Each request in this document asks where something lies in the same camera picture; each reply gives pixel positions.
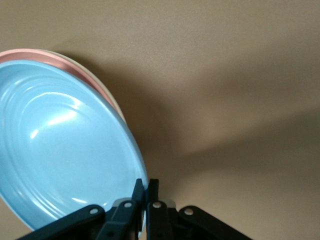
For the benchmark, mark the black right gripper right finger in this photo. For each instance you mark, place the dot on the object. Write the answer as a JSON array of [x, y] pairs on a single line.
[[160, 222]]

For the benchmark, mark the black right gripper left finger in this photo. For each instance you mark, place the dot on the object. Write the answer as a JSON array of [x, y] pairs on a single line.
[[122, 220]]

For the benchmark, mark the blue plate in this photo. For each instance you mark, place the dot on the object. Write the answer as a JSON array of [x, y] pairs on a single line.
[[70, 145]]

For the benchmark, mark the pink plate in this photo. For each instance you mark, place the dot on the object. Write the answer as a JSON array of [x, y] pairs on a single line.
[[62, 63]]

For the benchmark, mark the beige plate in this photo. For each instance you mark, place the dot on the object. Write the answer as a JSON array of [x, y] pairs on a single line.
[[108, 93]]

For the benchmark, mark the brown table cover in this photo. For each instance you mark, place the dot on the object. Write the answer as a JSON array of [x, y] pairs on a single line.
[[212, 75]]

